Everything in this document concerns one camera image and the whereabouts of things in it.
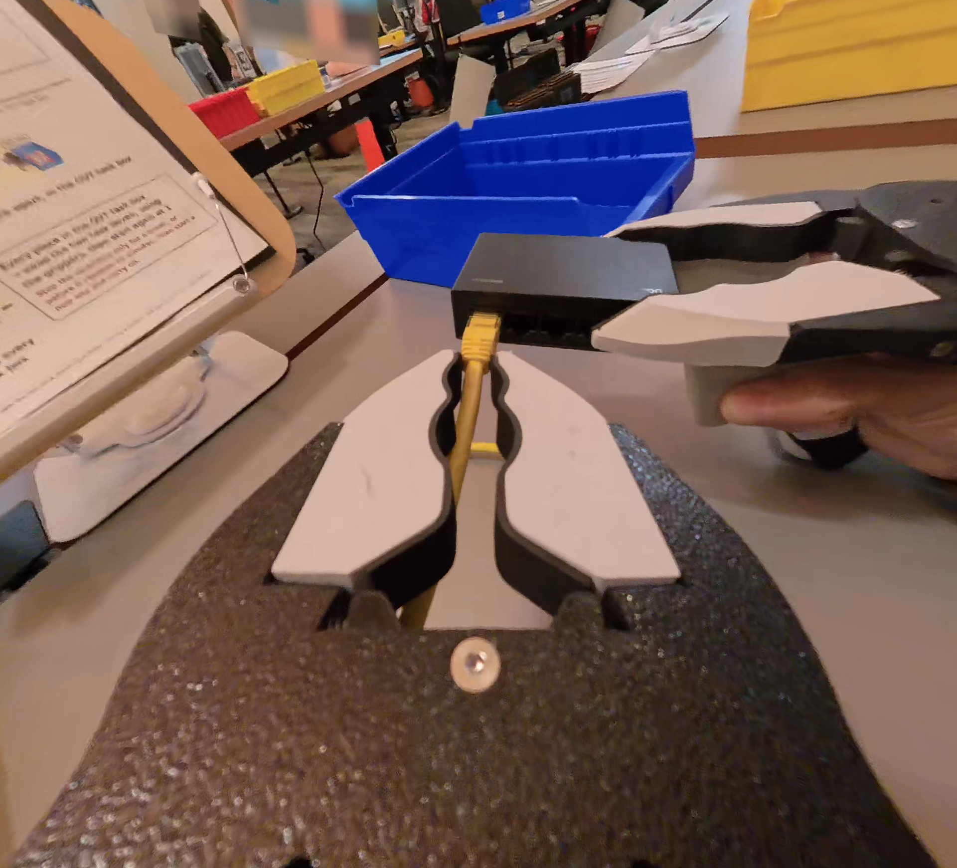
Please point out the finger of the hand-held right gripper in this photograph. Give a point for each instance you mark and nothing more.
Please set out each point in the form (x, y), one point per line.
(718, 329)
(733, 216)

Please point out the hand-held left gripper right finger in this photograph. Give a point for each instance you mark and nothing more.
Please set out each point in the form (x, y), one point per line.
(576, 494)

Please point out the black crate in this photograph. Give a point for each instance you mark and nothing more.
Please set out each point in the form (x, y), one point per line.
(538, 83)

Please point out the printed instruction sheet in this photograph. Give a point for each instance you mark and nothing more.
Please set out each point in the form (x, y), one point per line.
(90, 210)

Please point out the large yellow plastic bin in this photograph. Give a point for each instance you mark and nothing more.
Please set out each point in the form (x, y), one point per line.
(852, 30)

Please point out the small blue plastic bin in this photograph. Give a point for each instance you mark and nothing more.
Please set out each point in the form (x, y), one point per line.
(507, 8)

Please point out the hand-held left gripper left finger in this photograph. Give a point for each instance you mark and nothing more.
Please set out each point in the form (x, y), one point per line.
(359, 494)

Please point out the small red plastic bin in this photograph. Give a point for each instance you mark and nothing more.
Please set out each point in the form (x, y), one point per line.
(224, 113)

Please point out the orange cone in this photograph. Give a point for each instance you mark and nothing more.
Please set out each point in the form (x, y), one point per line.
(370, 144)

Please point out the small yellow plastic bin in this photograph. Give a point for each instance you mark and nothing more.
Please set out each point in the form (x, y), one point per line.
(288, 86)

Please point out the person's right hand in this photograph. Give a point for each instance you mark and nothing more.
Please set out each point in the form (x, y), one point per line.
(897, 412)

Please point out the wooden document stand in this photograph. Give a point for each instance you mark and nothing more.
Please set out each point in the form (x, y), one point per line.
(224, 157)

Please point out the black network switch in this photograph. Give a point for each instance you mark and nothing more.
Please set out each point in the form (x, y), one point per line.
(561, 270)

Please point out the large blue plastic bin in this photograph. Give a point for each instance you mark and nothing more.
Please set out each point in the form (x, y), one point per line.
(523, 172)

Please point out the stack of white papers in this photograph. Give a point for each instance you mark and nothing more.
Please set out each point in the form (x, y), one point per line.
(613, 71)

